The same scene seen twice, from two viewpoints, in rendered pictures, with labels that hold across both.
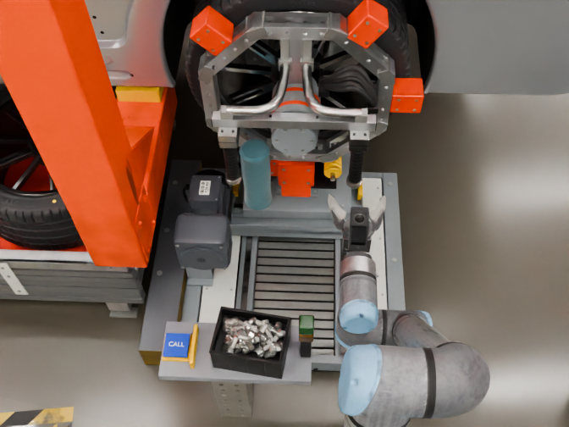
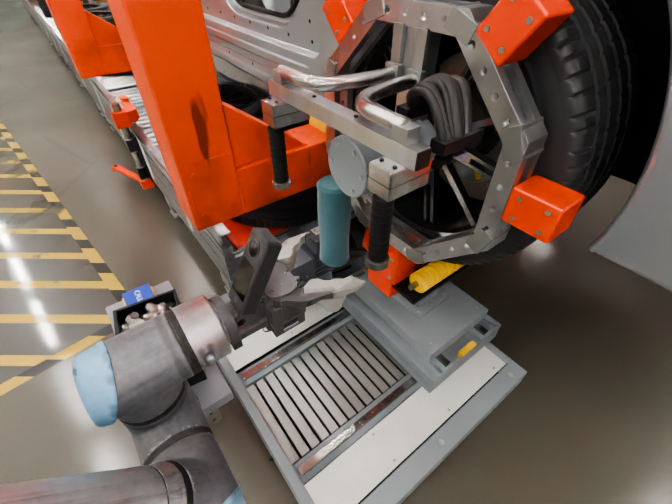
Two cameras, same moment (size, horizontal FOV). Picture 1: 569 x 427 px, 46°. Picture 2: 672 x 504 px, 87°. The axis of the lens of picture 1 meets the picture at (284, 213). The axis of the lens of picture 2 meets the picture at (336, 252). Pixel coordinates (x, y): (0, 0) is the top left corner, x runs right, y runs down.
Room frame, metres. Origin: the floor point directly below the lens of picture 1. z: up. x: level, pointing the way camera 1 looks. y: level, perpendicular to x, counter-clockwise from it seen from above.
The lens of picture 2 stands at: (0.76, -0.51, 1.21)
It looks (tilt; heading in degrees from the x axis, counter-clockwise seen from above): 42 degrees down; 49
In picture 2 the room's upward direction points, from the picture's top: straight up
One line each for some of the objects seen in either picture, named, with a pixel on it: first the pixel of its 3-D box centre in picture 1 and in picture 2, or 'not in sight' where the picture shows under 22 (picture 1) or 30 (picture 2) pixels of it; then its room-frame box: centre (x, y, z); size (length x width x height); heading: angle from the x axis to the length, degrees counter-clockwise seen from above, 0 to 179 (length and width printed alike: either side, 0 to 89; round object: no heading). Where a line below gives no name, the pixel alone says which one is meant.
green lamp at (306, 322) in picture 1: (306, 324); not in sight; (0.75, -0.05, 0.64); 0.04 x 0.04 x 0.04; 86
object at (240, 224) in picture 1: (297, 193); (413, 311); (1.55, -0.05, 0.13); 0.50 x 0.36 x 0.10; 86
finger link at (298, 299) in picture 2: (372, 222); (302, 292); (0.95, -0.22, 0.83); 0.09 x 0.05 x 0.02; 142
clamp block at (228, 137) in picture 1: (229, 129); (285, 108); (1.19, 0.14, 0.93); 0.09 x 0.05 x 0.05; 176
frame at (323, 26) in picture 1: (296, 94); (406, 145); (1.38, -0.04, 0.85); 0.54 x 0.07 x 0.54; 86
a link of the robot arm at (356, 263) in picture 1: (359, 270); (205, 331); (0.82, -0.18, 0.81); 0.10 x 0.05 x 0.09; 86
